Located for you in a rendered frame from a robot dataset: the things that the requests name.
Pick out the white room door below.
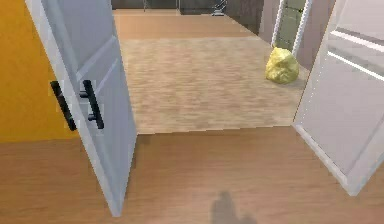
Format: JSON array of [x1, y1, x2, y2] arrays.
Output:
[[292, 0, 384, 197], [25, 0, 138, 218]]

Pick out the yellow lumpy bag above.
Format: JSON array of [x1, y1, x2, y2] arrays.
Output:
[[265, 46, 300, 85]]

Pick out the white framed green door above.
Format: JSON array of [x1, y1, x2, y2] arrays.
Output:
[[270, 0, 314, 58]]

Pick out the black bar door handle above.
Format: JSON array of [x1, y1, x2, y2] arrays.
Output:
[[79, 79, 105, 130], [49, 80, 78, 132]]

